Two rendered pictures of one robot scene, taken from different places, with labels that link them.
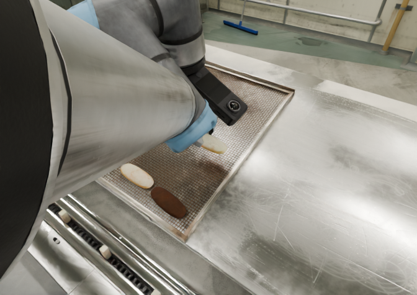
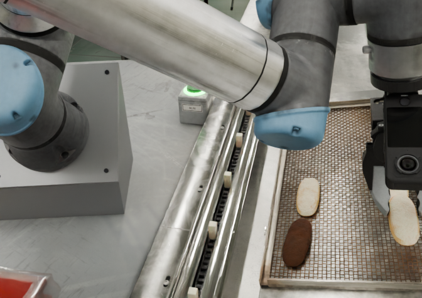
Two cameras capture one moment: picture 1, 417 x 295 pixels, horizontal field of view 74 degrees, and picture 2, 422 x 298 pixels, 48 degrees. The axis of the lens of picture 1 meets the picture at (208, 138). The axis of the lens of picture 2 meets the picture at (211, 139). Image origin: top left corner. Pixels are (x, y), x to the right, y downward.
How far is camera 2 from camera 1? 0.34 m
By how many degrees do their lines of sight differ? 53
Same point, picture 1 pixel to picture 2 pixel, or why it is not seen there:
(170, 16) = (365, 4)
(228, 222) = not seen: outside the picture
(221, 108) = (387, 154)
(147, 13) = not seen: outside the picture
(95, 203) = (264, 197)
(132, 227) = (260, 243)
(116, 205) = not seen: hidden behind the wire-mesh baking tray
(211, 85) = (407, 122)
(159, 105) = (129, 19)
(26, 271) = (169, 194)
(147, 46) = (301, 20)
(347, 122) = not seen: outside the picture
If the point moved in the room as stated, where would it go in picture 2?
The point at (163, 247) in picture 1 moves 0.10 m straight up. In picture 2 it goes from (257, 285) to (259, 239)
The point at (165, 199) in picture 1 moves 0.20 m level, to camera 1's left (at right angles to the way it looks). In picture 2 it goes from (297, 236) to (238, 165)
